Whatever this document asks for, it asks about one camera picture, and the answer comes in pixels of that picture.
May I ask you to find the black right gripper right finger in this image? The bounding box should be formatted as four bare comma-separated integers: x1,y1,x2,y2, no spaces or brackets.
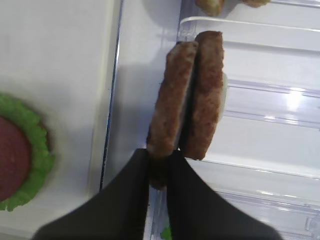
166,150,282,240

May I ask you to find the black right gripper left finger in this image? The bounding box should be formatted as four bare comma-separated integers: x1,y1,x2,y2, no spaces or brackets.
33,148,149,240

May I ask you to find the meat patty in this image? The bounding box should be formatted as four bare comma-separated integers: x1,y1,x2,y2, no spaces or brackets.
179,31,225,160
146,41,198,190

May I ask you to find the lettuce leaf in rack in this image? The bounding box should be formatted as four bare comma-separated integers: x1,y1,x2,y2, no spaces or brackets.
160,227,172,240

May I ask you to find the lettuce leaf on tray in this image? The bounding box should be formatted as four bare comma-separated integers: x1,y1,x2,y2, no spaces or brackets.
0,93,55,212

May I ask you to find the tomato slice on tray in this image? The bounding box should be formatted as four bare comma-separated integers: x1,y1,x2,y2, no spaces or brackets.
0,117,32,201

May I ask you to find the clear right acrylic rack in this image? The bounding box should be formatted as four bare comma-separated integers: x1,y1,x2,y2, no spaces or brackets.
102,0,320,240

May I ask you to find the metal baking tray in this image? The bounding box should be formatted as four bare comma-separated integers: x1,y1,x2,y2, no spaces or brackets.
0,0,121,220

